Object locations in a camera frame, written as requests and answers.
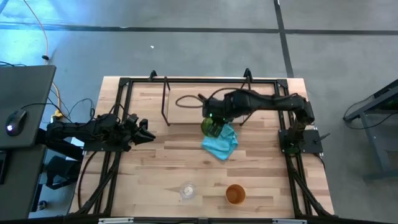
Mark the grey desk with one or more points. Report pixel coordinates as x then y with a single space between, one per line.
25 93

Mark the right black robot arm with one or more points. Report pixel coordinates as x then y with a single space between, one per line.
273 100

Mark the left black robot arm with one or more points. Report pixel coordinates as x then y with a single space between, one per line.
81 130

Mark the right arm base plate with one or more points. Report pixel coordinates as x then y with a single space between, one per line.
311 137

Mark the orange-yellow plastic cup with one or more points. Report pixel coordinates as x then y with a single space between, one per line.
235 194

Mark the black desk support frame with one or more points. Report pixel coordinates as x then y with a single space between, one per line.
62 171

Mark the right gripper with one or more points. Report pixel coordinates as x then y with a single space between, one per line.
216 107

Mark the small clear plastic cup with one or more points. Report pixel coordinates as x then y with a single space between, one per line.
187 190

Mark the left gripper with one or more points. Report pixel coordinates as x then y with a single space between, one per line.
130 130

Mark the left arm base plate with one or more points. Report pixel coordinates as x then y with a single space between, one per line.
99 147

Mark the silver metal bracket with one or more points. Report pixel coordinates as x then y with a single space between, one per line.
115 221
289 221

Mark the tall green plastic cup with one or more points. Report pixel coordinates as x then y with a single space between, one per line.
204 126

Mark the black computer mouse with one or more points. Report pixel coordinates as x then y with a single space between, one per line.
15 123

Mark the blue cloth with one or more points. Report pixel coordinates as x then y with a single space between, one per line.
220 144

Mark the black caster wheel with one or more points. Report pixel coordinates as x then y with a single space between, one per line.
42 205

